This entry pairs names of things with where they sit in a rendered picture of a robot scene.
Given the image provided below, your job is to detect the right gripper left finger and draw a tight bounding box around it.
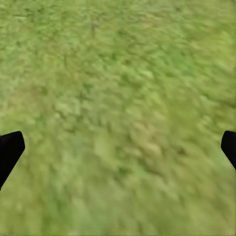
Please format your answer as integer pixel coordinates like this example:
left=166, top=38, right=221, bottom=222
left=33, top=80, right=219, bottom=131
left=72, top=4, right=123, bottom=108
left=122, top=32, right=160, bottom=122
left=0, top=131, right=25, bottom=189

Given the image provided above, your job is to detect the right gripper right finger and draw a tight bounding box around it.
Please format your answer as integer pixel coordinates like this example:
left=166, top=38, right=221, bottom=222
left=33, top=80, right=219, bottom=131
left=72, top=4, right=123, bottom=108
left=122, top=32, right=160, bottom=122
left=221, top=130, right=236, bottom=169

